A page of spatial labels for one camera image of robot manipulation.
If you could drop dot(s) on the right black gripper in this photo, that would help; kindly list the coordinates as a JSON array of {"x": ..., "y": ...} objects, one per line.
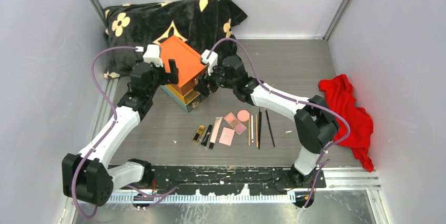
[{"x": 201, "y": 87}]

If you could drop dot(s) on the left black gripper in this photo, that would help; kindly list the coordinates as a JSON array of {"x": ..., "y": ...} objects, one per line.
[{"x": 172, "y": 75}]

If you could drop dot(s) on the orange drawer organizer box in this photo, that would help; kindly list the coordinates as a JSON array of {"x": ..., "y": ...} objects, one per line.
[{"x": 189, "y": 69}]

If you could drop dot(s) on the pink cream tube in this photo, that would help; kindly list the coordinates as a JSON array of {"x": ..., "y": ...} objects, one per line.
[{"x": 214, "y": 132}]

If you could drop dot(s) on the gold lipstick case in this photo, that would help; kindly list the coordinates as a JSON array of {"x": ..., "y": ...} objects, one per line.
[{"x": 199, "y": 132}]

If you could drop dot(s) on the round pink blush compact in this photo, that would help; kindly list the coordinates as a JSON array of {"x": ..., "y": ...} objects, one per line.
[{"x": 243, "y": 116}]

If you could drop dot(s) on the pink eyeshadow palette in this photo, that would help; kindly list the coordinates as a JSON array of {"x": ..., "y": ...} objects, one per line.
[{"x": 235, "y": 123}]

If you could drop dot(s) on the black mascara tube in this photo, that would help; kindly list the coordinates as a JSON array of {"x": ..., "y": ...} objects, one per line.
[{"x": 207, "y": 135}]

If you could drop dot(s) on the pink square card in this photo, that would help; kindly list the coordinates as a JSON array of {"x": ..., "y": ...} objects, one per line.
[{"x": 226, "y": 136}]

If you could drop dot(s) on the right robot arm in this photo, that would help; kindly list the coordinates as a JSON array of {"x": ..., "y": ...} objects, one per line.
[{"x": 316, "y": 127}]

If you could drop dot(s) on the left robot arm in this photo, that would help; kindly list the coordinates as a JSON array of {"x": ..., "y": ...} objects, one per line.
[{"x": 86, "y": 175}]

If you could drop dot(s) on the white makeup pencil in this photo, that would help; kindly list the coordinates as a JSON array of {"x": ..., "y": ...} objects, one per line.
[{"x": 251, "y": 125}]

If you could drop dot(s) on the gold makeup pencil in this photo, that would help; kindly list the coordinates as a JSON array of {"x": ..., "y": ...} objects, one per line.
[{"x": 256, "y": 131}]

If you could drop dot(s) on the wooden brown pencil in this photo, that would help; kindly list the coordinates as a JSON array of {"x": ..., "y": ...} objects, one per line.
[{"x": 249, "y": 130}]

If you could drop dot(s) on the black floral plush pillow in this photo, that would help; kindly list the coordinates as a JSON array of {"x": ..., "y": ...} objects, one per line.
[{"x": 198, "y": 23}]

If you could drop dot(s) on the red cloth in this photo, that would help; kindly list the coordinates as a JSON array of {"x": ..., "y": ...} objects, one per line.
[{"x": 339, "y": 95}]

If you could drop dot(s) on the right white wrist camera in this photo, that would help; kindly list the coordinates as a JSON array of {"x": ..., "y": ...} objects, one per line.
[{"x": 210, "y": 59}]

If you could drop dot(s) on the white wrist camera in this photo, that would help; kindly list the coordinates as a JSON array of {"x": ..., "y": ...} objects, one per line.
[
  {"x": 210, "y": 59},
  {"x": 152, "y": 55}
]

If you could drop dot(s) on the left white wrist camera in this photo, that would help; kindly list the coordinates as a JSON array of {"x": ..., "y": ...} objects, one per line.
[{"x": 152, "y": 55}]

